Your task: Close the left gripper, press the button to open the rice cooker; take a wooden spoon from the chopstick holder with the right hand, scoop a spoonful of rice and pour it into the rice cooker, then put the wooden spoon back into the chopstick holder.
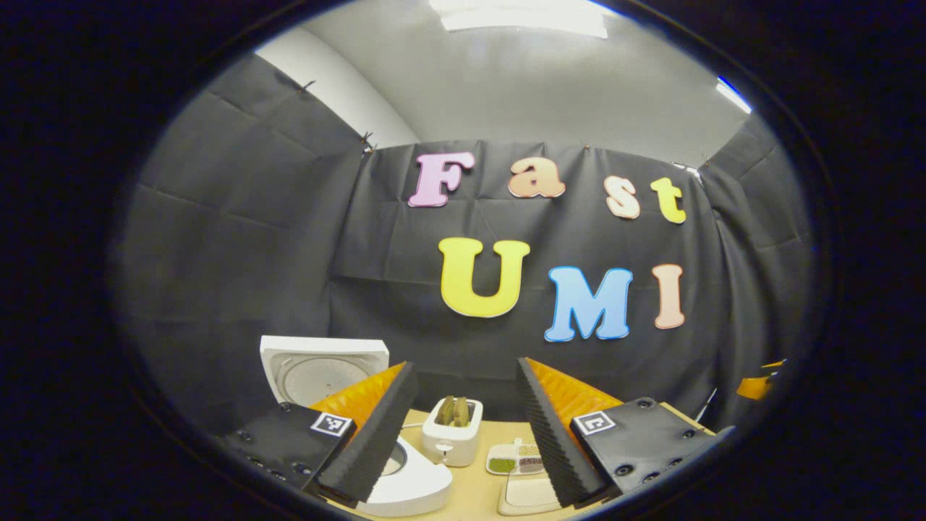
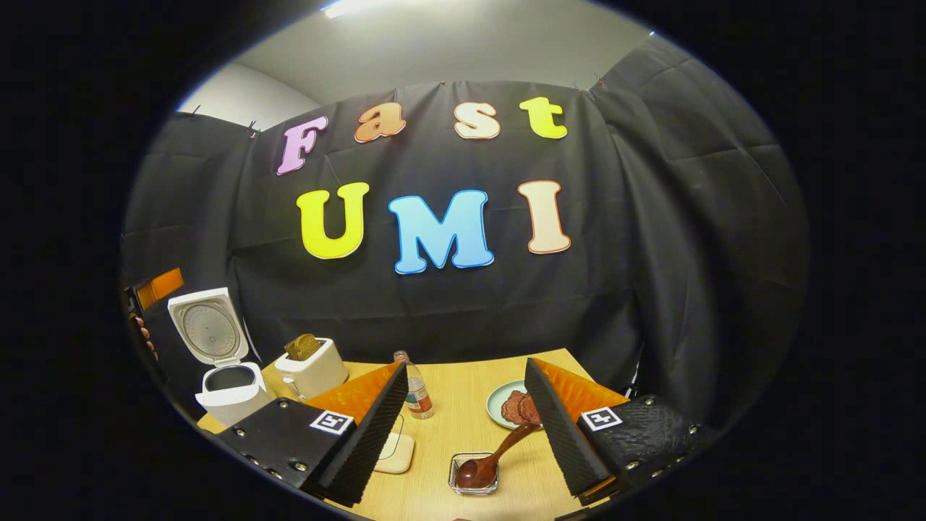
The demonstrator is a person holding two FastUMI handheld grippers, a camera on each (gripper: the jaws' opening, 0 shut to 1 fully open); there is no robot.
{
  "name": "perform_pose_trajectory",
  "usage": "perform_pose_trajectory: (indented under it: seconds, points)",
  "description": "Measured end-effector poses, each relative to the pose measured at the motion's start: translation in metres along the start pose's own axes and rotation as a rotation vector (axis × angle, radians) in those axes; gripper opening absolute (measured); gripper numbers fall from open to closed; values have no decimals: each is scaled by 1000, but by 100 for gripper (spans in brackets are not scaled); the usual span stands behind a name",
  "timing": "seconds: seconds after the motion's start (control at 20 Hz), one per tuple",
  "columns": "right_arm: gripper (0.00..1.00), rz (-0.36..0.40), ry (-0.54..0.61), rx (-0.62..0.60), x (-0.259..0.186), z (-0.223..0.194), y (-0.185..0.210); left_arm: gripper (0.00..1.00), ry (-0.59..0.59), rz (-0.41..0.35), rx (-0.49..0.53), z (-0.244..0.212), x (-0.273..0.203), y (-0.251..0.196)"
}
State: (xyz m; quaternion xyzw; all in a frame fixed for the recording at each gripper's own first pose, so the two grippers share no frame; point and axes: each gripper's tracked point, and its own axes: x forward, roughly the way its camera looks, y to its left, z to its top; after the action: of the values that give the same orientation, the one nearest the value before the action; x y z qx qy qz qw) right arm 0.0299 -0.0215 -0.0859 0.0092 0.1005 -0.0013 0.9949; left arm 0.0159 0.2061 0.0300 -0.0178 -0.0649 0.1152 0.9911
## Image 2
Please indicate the red sausage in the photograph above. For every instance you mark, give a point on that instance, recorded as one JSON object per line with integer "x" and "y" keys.
{"x": 512, "y": 407}
{"x": 529, "y": 411}

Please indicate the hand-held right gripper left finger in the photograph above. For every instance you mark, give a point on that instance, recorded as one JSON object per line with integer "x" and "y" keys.
{"x": 372, "y": 441}

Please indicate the clear container of rice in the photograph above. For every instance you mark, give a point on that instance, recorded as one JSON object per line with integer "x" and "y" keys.
{"x": 396, "y": 456}

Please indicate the white rice cooker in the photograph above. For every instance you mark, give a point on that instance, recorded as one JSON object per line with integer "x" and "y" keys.
{"x": 224, "y": 391}

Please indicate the brown wooden spoon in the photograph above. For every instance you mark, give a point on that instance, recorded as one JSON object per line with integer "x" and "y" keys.
{"x": 474, "y": 472}

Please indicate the brown toast slice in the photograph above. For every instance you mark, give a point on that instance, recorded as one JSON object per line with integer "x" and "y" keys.
{"x": 295, "y": 351}
{"x": 311, "y": 342}

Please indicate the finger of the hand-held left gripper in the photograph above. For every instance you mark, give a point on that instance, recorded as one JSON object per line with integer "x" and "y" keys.
{"x": 160, "y": 286}

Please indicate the pale green plate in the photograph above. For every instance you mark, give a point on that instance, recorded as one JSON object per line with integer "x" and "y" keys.
{"x": 495, "y": 409}

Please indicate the clear plastic water bottle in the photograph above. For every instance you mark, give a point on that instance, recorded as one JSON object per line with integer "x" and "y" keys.
{"x": 416, "y": 398}

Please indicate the white toaster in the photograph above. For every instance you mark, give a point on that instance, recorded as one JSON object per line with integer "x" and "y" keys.
{"x": 318, "y": 373}

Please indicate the clear chopstick holder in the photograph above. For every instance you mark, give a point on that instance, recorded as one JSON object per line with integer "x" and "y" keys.
{"x": 454, "y": 483}

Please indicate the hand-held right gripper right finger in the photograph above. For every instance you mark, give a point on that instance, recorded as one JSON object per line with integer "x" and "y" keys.
{"x": 561, "y": 441}

